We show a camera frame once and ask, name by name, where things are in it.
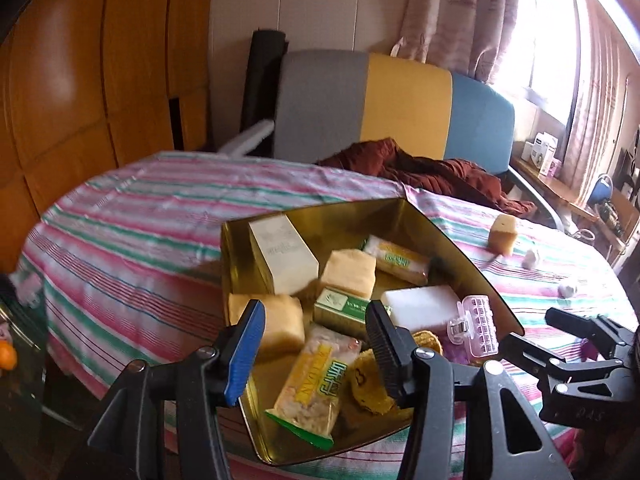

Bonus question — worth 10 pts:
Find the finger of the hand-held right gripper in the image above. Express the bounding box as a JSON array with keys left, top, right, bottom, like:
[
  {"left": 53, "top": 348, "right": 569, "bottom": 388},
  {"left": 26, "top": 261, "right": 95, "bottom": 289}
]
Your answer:
[
  {"left": 545, "top": 307, "right": 626, "bottom": 358},
  {"left": 500, "top": 334, "right": 571, "bottom": 386}
]

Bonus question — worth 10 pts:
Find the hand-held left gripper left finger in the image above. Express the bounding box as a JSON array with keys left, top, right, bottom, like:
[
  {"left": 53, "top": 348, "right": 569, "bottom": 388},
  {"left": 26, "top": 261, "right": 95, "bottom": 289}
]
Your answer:
[{"left": 87, "top": 299, "right": 267, "bottom": 480}]

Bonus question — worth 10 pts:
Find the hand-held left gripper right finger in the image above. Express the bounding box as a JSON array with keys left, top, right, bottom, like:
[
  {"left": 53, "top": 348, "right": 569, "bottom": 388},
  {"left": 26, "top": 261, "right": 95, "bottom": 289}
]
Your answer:
[{"left": 365, "top": 300, "right": 573, "bottom": 480}]

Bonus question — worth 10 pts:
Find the tan sponge cake cube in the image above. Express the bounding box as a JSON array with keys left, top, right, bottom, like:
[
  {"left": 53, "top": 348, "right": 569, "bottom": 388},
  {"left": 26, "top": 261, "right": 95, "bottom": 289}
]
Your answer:
[
  {"left": 489, "top": 214, "right": 518, "bottom": 256},
  {"left": 320, "top": 250, "right": 377, "bottom": 301},
  {"left": 228, "top": 292, "right": 306, "bottom": 356}
]

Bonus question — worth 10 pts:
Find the pink hair claw clip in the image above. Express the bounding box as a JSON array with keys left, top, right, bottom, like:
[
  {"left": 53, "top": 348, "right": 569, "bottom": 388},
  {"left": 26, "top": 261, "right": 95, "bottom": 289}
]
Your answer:
[{"left": 446, "top": 294, "right": 501, "bottom": 361}]

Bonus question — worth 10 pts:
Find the yellow green snack packet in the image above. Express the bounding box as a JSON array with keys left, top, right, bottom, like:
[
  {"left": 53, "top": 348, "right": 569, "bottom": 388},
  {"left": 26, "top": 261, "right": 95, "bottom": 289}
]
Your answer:
[
  {"left": 264, "top": 325, "right": 363, "bottom": 451},
  {"left": 361, "top": 234, "right": 432, "bottom": 286}
]

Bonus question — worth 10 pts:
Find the gold metal tray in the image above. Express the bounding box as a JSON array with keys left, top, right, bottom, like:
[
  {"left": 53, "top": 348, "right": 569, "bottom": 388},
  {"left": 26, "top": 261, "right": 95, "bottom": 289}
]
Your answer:
[{"left": 220, "top": 198, "right": 525, "bottom": 466}]

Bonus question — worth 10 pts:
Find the yellow knitted scrubber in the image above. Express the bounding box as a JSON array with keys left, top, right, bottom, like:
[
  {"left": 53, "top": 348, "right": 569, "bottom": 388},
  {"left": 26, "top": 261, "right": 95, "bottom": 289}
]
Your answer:
[{"left": 342, "top": 330, "right": 444, "bottom": 416}]

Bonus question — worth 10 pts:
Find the green and white small box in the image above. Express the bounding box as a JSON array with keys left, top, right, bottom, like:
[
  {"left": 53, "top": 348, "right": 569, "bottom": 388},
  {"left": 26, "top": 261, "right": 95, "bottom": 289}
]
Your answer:
[{"left": 313, "top": 287, "right": 373, "bottom": 336}]

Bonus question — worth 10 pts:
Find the tall white carton box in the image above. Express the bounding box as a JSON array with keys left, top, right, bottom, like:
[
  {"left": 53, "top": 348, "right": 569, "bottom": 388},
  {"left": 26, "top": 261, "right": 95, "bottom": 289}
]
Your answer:
[{"left": 248, "top": 214, "right": 320, "bottom": 295}]

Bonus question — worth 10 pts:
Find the blue chair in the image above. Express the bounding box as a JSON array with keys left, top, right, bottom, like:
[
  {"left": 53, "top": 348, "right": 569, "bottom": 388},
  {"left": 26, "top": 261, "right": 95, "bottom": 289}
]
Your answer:
[{"left": 587, "top": 174, "right": 616, "bottom": 208}]

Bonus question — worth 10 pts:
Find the wooden side desk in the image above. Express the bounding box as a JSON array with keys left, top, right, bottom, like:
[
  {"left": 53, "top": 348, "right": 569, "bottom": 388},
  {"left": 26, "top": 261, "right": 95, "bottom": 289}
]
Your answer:
[{"left": 510, "top": 155, "right": 640, "bottom": 261}]

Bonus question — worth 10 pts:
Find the pink green striped tablecloth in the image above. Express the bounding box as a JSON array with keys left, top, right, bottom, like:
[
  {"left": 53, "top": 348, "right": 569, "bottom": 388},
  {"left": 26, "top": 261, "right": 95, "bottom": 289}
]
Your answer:
[{"left": 17, "top": 150, "right": 640, "bottom": 480}]

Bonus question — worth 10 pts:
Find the white printed carton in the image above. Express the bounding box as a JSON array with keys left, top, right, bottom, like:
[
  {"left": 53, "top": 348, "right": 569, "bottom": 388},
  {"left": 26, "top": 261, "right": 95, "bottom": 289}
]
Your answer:
[{"left": 522, "top": 132, "right": 560, "bottom": 176}]

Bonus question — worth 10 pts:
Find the maroon blanket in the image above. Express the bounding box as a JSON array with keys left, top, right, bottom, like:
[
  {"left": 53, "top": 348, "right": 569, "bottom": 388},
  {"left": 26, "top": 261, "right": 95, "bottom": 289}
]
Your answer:
[{"left": 317, "top": 137, "right": 536, "bottom": 218}]

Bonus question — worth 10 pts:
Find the glass side table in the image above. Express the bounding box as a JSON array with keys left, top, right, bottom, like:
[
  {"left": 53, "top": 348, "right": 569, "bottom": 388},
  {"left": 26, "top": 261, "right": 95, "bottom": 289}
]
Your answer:
[{"left": 0, "top": 270, "right": 51, "bottom": 411}]

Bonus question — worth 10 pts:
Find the pale pink cloth bundle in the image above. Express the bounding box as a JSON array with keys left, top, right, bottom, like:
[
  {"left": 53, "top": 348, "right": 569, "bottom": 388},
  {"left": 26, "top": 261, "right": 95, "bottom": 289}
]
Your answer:
[{"left": 10, "top": 267, "right": 46, "bottom": 308}]

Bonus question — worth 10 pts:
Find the pale pink curtain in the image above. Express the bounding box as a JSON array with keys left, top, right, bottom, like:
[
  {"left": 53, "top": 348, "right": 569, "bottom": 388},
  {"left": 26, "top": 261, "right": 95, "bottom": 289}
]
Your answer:
[
  {"left": 565, "top": 0, "right": 640, "bottom": 206},
  {"left": 390, "top": 0, "right": 523, "bottom": 83}
]

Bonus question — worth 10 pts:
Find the grey yellow blue sofa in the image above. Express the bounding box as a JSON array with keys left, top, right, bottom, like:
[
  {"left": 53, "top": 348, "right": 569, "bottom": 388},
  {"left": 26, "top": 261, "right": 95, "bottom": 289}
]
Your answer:
[{"left": 272, "top": 50, "right": 566, "bottom": 231}]

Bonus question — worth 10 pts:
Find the window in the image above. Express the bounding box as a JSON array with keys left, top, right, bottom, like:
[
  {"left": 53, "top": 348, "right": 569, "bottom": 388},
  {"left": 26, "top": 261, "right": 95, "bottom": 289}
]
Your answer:
[{"left": 495, "top": 0, "right": 586, "bottom": 126}]

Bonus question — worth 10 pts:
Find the wooden wardrobe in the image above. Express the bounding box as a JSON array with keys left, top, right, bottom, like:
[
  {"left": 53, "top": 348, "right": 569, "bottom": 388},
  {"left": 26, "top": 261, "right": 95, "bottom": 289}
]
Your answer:
[{"left": 0, "top": 0, "right": 216, "bottom": 261}]

